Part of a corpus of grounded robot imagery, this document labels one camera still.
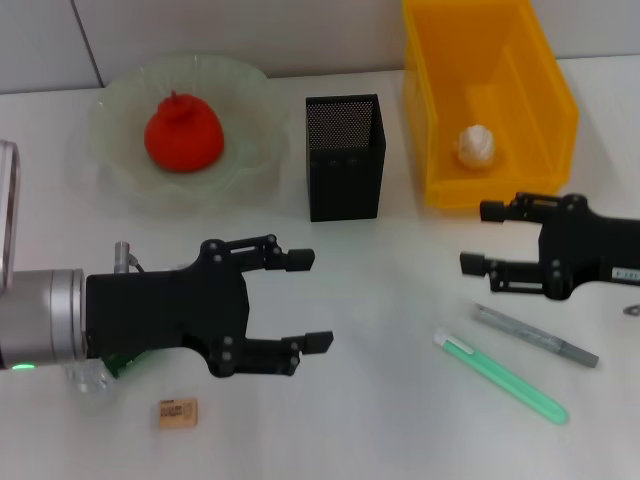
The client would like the white paper ball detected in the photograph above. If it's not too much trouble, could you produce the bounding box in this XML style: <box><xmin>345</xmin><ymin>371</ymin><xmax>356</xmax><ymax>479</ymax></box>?
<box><xmin>452</xmin><ymin>124</ymin><xmax>499</xmax><ymax>169</ymax></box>

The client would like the yellow plastic bin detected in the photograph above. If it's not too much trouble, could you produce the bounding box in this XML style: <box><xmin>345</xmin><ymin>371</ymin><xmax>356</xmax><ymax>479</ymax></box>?
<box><xmin>402</xmin><ymin>0</ymin><xmax>581</xmax><ymax>210</ymax></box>

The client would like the grey marker pen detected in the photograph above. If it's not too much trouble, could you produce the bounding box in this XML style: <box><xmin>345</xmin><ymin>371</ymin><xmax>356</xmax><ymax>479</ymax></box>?
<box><xmin>471</xmin><ymin>301</ymin><xmax>600</xmax><ymax>370</ymax></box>

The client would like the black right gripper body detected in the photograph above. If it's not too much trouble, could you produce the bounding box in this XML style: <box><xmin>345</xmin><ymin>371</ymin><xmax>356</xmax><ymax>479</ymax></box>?
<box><xmin>537</xmin><ymin>193</ymin><xmax>640</xmax><ymax>301</ymax></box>

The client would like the red-orange knitted orange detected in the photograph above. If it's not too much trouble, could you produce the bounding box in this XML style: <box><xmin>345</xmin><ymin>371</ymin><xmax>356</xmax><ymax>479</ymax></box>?
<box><xmin>144</xmin><ymin>89</ymin><xmax>225</xmax><ymax>174</ymax></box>

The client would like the black mesh pen holder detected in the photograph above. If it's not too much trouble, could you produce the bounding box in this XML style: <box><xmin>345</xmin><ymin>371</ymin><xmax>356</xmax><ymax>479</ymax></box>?
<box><xmin>305</xmin><ymin>93</ymin><xmax>388</xmax><ymax>223</ymax></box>

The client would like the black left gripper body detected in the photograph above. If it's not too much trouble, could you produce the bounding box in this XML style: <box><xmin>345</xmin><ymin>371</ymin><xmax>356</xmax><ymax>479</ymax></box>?
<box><xmin>85</xmin><ymin>239</ymin><xmax>252</xmax><ymax>379</ymax></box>

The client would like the green glass fruit plate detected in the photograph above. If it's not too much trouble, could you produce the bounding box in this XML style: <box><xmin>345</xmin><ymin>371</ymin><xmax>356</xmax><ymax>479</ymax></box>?
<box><xmin>88</xmin><ymin>54</ymin><xmax>290</xmax><ymax>217</ymax></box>

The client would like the small tan eraser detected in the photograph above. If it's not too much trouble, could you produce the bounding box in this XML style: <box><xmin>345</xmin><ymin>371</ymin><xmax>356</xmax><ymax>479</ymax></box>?
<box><xmin>149</xmin><ymin>397</ymin><xmax>200</xmax><ymax>430</ymax></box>

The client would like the clear green-label plastic bottle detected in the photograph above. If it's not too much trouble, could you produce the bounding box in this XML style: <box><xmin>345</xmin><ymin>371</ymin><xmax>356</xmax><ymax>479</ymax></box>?
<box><xmin>67</xmin><ymin>351</ymin><xmax>152</xmax><ymax>417</ymax></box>

